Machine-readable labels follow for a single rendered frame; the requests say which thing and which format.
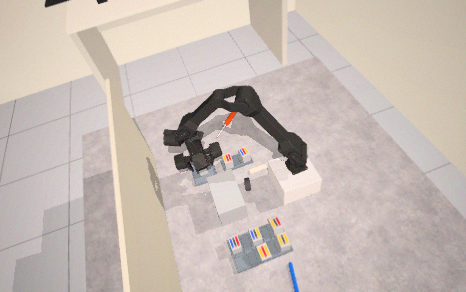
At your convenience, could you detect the orange-handled screwdriver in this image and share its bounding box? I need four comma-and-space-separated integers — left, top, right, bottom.
217, 112, 237, 137

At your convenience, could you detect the beige flat panel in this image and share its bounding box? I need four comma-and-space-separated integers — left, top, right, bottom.
106, 78, 181, 292

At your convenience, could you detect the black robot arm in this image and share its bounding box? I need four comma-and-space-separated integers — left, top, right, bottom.
163, 85, 308, 175

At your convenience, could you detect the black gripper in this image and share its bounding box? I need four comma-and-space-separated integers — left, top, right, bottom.
174, 142, 222, 171

